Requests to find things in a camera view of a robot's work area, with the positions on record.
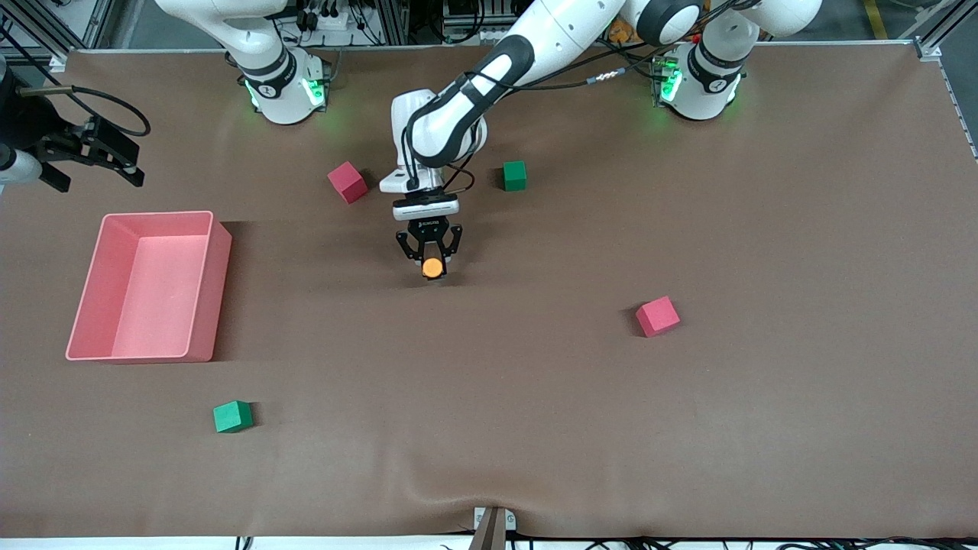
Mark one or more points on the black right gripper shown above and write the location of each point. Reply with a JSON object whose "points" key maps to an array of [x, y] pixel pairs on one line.
{"points": [[29, 122]]}

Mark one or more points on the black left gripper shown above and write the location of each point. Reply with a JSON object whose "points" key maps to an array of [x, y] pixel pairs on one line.
{"points": [[429, 229]]}

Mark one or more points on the orange-capped black push button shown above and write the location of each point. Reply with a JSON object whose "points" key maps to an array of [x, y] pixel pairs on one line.
{"points": [[433, 267]]}

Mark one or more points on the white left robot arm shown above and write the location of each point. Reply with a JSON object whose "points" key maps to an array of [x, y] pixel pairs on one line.
{"points": [[550, 30]]}

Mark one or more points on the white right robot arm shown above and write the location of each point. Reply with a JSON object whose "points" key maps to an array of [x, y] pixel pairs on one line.
{"points": [[283, 92]]}

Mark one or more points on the pink foam cube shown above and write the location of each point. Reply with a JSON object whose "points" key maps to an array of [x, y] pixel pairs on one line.
{"points": [[657, 316], [348, 182]]}

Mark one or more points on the green foam cube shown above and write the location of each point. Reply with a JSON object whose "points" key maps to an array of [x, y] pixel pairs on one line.
{"points": [[515, 176], [231, 417]]}

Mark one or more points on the pink plastic bin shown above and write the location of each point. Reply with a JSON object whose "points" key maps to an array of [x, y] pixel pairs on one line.
{"points": [[153, 305]]}

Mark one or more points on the brown table mat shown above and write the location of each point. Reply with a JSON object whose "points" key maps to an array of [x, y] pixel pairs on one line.
{"points": [[489, 397]]}

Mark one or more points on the long white socket strip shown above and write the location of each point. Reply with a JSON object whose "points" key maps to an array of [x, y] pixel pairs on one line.
{"points": [[474, 35]]}

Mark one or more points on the white power strip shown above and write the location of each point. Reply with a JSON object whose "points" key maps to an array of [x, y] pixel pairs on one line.
{"points": [[328, 19]]}

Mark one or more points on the pile of orange objects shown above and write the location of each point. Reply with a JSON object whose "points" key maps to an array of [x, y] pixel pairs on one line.
{"points": [[620, 32]]}

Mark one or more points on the aluminium corner bracket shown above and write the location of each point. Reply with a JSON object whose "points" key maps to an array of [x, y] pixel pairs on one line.
{"points": [[59, 63], [927, 50]]}

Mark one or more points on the metal clamp bracket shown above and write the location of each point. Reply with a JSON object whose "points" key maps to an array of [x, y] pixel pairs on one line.
{"points": [[493, 527]]}

